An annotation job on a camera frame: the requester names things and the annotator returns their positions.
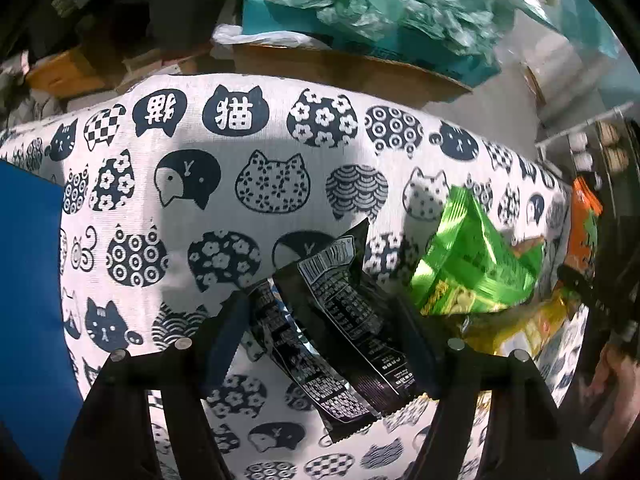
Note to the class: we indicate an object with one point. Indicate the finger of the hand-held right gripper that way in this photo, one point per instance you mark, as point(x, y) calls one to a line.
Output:
point(595, 300)

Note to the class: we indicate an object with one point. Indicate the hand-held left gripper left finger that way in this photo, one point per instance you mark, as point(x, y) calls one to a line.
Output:
point(220, 345)

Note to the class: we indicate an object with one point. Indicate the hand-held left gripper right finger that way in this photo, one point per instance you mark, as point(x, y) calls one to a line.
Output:
point(425, 355)

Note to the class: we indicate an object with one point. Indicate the yellow snack packet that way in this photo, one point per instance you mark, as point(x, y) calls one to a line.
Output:
point(530, 325)

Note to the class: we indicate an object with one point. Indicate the orange green snack packet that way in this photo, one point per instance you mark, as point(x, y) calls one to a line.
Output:
point(582, 230)

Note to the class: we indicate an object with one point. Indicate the black snack packet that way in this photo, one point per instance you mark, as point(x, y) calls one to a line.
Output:
point(350, 310)
point(320, 395)

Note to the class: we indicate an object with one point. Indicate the blue cardboard box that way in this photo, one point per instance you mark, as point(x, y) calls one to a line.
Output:
point(30, 285)

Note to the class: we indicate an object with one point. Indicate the person's right hand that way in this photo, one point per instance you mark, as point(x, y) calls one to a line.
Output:
point(620, 400)

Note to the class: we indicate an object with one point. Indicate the white shoes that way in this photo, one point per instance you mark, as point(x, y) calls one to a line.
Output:
point(581, 150)

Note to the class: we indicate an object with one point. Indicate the beige shoes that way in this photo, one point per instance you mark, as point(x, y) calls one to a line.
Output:
point(614, 145)

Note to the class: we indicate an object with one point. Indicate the shoe rack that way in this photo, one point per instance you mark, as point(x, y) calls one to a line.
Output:
point(585, 130)

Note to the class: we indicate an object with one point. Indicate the cat print cloth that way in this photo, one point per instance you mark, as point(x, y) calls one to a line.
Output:
point(200, 160)

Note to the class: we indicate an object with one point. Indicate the brown cardboard box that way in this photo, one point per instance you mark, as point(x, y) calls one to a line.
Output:
point(350, 72)

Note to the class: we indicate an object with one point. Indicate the blue plastic bag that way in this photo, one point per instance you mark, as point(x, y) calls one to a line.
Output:
point(565, 5)

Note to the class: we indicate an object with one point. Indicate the white plastic bag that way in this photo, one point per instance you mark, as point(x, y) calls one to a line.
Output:
point(260, 37)

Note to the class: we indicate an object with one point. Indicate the teal box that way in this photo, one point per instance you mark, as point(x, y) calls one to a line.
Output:
point(380, 45)

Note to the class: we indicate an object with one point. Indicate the orange wooden drawer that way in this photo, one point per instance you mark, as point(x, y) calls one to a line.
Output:
point(65, 72)

